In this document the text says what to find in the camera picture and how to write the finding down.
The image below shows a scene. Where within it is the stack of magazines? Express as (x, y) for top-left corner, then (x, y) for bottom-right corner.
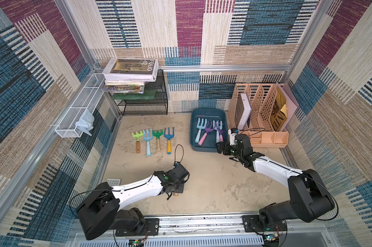
(100, 80), (146, 94)

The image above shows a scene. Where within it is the black wire shelf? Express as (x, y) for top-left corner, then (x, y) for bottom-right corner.
(112, 70), (168, 116)

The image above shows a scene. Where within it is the green rake wooden handle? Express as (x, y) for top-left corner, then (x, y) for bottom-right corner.
(153, 130), (164, 151)

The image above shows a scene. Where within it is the peach file organizer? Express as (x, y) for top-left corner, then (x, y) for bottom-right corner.
(228, 83), (289, 148)

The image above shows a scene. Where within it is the pink folder in organizer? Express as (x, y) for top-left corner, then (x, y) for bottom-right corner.
(276, 83), (299, 131)

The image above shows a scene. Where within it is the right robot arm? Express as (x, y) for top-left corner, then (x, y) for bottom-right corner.
(216, 134), (338, 230)

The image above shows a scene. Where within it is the white calculator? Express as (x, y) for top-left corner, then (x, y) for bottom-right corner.
(106, 179), (122, 187)

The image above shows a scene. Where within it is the white wire basket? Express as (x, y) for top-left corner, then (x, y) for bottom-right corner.
(55, 73), (104, 138)

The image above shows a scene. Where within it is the white book in organizer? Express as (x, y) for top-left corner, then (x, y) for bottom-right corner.
(234, 93), (252, 130)

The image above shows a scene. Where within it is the green folder on shelf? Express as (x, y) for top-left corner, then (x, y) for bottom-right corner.
(112, 91), (156, 100)

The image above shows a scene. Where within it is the white folio book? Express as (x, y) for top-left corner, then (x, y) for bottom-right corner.
(102, 58), (159, 82)

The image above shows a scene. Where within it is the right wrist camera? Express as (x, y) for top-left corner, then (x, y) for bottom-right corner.
(228, 128), (239, 146)

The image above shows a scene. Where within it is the crumpled white cloth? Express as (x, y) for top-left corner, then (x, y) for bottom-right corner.
(75, 109), (95, 136)

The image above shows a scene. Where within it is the light blue fork rake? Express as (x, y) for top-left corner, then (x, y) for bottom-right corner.
(143, 129), (153, 156)

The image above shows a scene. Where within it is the lime rake brown handle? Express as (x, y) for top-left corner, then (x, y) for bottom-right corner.
(131, 131), (144, 153)

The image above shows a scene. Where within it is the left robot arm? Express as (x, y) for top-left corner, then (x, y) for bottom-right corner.
(76, 162), (190, 240)

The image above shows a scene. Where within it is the teal plastic storage box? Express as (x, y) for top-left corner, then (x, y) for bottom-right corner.
(190, 108), (228, 153)

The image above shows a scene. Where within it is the purple trowel pink handle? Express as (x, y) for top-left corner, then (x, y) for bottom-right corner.
(198, 120), (215, 146)

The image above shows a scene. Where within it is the blue fork yellow handle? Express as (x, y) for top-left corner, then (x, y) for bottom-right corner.
(164, 127), (175, 154)

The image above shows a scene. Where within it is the yellow black magazine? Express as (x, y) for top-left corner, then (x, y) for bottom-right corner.
(270, 86), (288, 131)

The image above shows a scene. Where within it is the purple rake pink handle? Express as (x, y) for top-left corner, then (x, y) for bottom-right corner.
(213, 120), (224, 143)

